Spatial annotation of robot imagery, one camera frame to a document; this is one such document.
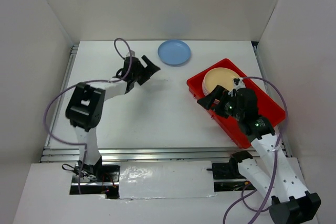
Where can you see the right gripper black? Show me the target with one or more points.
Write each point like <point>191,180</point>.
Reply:
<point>219,93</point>

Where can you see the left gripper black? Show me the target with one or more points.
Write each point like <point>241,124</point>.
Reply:
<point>148,71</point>

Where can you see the blue plastic plate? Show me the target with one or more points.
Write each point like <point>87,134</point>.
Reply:
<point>174,52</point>

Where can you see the yellow plastic plate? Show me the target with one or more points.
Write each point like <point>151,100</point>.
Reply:
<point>219,76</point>

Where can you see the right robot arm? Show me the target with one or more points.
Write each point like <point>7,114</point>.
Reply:
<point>287,198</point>

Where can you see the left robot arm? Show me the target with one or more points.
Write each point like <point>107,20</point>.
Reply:
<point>84,110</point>

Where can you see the red plastic bin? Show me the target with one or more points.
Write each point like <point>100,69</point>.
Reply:
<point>267,107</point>

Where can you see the white foam board cover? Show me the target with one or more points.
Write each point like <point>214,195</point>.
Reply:
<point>156,180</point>

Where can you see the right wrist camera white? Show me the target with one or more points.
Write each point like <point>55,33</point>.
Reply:
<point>238,84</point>

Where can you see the aluminium table frame rail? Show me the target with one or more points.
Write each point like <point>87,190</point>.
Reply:
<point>142,154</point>

